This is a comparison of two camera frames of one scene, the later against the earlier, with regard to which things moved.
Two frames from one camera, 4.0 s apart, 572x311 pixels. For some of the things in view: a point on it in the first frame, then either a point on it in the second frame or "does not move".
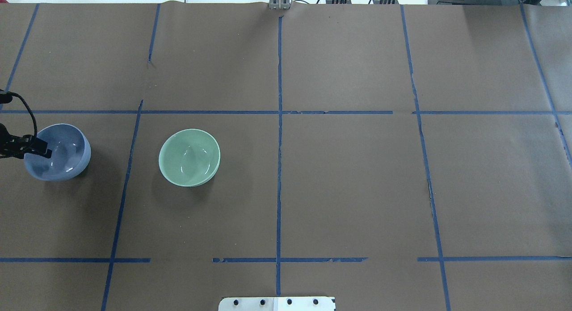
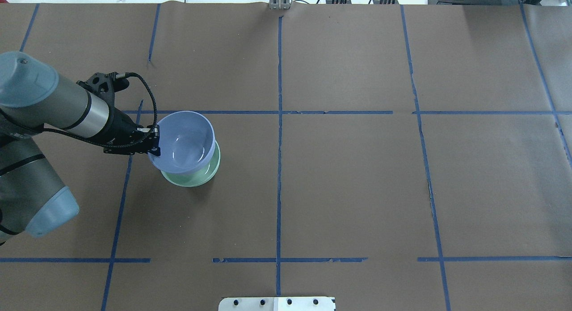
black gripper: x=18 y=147 to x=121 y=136
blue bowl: x=71 y=153 to x=187 y=141
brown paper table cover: x=397 y=157 does not move
